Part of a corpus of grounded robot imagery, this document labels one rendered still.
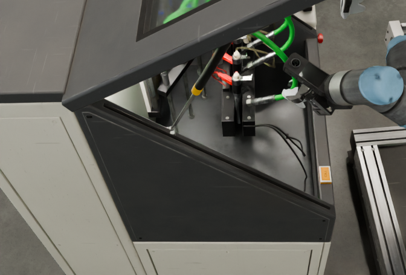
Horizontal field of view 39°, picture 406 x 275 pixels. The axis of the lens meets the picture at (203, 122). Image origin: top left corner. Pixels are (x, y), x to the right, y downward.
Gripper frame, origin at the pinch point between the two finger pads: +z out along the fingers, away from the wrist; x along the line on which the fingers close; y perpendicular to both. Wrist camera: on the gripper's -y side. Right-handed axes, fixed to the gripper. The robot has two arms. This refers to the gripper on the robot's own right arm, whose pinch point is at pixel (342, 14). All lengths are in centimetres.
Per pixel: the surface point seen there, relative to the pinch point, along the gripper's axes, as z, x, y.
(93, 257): 55, -47, -75
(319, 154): 28.2, -26.9, -6.0
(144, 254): 52, -47, -58
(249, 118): 24.9, -16.1, -25.8
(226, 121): 25.1, -16.8, -32.5
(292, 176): 40, -27, -13
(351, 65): 123, 90, 27
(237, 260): 57, -47, -30
